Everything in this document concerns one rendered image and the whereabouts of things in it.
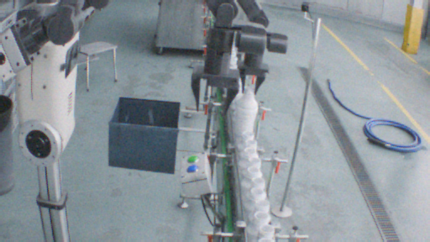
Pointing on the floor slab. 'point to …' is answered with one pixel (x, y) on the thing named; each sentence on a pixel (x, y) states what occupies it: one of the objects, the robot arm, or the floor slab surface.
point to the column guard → (412, 29)
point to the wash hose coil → (385, 124)
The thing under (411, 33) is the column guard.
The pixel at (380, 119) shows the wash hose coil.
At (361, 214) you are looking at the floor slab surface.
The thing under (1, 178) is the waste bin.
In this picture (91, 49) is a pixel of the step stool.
